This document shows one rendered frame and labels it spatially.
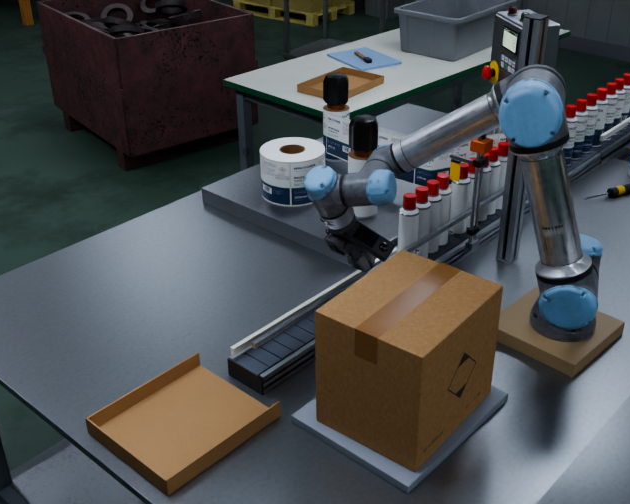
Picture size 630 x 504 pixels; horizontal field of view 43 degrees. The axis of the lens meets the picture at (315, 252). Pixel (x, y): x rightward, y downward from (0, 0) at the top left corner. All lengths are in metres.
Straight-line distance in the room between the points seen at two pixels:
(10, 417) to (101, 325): 1.19
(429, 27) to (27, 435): 2.65
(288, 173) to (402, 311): 0.98
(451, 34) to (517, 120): 2.58
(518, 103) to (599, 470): 0.72
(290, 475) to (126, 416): 0.39
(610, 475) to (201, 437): 0.80
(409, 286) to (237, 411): 0.46
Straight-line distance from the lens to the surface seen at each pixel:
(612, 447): 1.75
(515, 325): 1.98
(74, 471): 2.59
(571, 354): 1.91
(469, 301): 1.57
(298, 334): 1.88
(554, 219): 1.68
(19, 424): 3.16
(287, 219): 2.38
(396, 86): 3.79
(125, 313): 2.10
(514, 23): 2.13
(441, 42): 4.19
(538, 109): 1.58
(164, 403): 1.79
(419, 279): 1.63
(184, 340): 1.97
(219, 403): 1.77
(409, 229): 2.07
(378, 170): 1.76
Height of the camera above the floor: 1.96
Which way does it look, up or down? 29 degrees down
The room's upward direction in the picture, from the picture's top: 1 degrees counter-clockwise
